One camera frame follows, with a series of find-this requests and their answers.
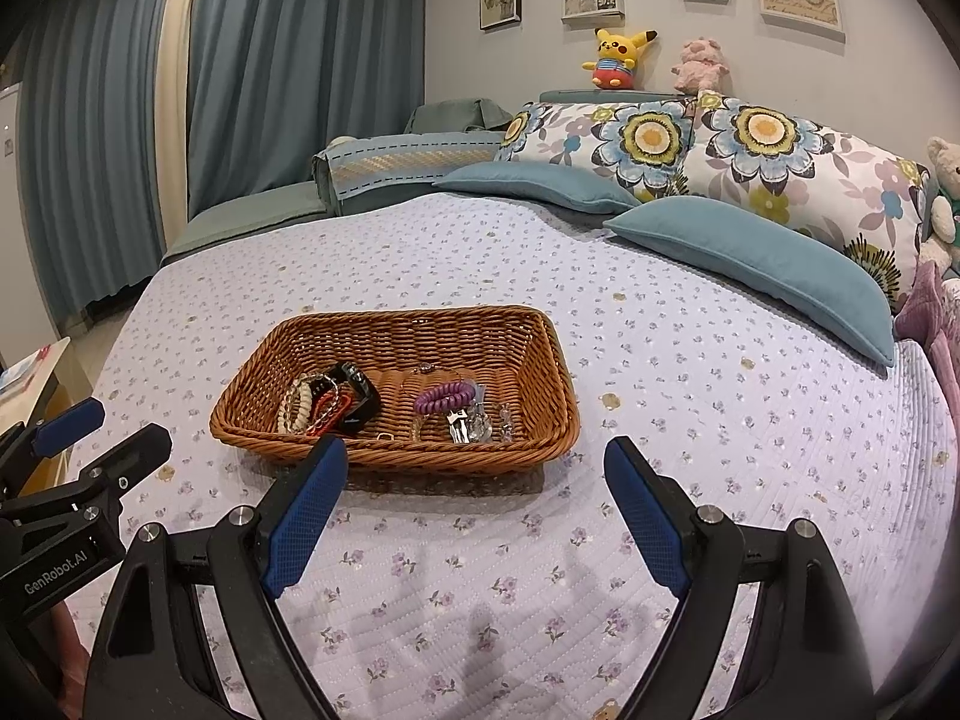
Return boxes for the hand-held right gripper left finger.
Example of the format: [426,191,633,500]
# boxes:
[88,433,350,720]

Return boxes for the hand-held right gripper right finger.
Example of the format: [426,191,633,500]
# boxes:
[604,435,875,720]

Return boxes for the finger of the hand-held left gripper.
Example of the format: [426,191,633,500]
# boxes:
[0,424,173,535]
[0,399,106,500]

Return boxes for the silver star hair clip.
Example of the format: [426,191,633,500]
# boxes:
[444,405,481,445]

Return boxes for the purple spiral hair tie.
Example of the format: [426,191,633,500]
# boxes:
[414,382,475,415]

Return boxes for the brown wicker basket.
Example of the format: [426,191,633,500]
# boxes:
[210,305,584,475]

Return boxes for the wooden side table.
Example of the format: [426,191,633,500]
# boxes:
[0,336,72,428]

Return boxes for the lilac floral quilt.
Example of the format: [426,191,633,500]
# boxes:
[64,191,960,720]

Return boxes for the black wrist watch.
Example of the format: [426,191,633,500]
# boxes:
[319,362,381,434]

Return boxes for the grey-green bedspread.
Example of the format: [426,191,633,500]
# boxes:
[161,180,331,265]

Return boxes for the teal pillow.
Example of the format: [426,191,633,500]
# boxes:
[604,197,897,368]
[433,163,642,215]

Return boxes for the blue curtain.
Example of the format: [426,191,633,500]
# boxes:
[187,0,428,218]
[19,0,188,323]

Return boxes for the pink cushion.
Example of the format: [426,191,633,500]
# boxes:
[896,261,960,391]

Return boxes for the folded teal blanket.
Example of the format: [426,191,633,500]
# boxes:
[313,131,505,218]

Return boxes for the floral pillow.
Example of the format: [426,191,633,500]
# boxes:
[682,90,931,316]
[495,101,698,203]

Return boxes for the grey-green cushion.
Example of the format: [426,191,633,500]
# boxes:
[405,97,518,137]

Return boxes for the beige teddy bear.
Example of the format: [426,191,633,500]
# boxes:
[919,136,960,271]

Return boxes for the pink plush toy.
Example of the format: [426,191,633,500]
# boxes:
[670,36,732,95]

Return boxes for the yellow plush toy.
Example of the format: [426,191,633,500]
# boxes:
[583,26,659,89]

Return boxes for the cream bead bracelet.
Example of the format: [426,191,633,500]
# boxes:
[277,377,314,436]

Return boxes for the orange braided bracelet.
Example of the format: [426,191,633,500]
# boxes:
[304,379,353,432]

